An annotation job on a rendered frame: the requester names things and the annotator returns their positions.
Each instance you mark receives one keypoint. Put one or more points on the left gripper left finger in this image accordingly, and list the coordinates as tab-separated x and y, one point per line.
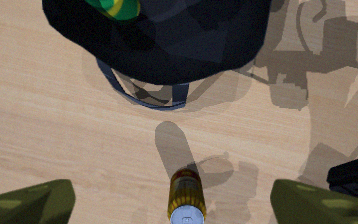
51	202

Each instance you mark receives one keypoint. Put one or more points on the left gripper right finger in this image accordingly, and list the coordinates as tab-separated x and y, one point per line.
299	203

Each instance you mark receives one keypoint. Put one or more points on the green and yellow drink can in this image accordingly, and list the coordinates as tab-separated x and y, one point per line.
121	12

